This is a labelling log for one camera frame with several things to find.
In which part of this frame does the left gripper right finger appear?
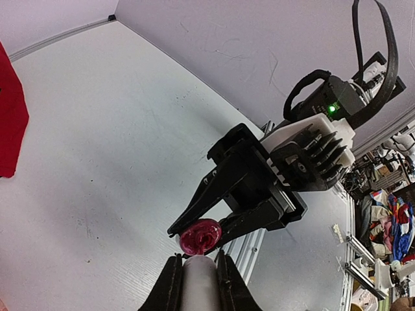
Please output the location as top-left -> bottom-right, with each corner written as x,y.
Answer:
217,250 -> 262,311

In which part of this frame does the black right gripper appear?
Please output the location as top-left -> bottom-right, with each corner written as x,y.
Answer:
167,123 -> 307,246

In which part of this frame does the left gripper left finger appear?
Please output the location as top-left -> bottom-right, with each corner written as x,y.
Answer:
138,253 -> 182,311

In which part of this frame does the white nail polish cap brush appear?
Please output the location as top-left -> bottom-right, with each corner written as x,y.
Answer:
180,255 -> 220,311

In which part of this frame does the red nail polish bottle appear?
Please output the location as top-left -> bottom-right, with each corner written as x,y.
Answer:
179,218 -> 222,256

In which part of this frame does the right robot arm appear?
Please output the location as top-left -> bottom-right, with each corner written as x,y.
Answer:
167,52 -> 405,254

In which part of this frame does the red jacket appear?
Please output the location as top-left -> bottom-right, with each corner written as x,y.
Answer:
1,47 -> 29,178

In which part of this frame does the aluminium front rail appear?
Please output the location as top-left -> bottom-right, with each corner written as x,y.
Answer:
224,184 -> 355,310

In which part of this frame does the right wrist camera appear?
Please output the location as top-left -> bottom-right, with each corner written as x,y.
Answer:
261,113 -> 355,192

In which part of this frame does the black right camera cable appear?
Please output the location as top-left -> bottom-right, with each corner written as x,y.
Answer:
351,0 -> 399,130

